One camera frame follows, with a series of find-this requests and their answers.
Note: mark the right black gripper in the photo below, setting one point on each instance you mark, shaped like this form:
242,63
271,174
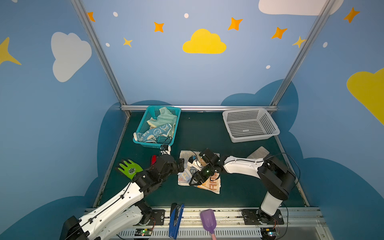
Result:
202,173

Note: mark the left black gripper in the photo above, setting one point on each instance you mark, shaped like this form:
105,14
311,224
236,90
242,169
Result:
180,165

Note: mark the orange striped rabbit towel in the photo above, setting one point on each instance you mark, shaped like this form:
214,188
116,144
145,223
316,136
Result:
213,184

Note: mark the teal plastic basket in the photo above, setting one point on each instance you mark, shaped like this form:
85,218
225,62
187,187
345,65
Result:
153,112

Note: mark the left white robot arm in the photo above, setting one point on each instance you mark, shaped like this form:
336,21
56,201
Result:
125,208

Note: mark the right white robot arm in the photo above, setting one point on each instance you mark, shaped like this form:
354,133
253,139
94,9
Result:
278,179

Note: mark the blue stapler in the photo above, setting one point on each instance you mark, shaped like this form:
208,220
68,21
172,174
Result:
176,214

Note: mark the grey sponge block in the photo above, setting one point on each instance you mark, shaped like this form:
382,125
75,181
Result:
260,153

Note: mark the grey plastic basket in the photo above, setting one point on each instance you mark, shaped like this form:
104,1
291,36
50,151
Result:
252,124

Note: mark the left green circuit board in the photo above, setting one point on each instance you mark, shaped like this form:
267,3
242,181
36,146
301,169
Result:
143,232

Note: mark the green circuit board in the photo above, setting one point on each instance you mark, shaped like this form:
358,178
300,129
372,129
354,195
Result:
143,232
268,234

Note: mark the purple plastic scoop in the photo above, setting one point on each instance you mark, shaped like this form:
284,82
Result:
209,222

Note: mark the green blue patterned towel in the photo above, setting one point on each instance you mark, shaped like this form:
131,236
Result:
162,126

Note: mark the right green circuit board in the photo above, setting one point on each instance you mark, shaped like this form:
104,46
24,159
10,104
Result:
268,234

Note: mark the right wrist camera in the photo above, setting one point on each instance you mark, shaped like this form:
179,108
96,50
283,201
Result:
196,163

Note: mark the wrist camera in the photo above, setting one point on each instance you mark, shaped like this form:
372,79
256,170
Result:
165,149
196,163

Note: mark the red handled tool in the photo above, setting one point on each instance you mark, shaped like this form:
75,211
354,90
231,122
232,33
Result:
153,159

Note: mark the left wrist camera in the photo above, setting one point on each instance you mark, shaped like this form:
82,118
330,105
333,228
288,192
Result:
165,149

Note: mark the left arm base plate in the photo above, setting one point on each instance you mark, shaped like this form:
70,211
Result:
153,217

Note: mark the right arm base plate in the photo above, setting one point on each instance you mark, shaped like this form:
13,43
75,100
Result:
258,217

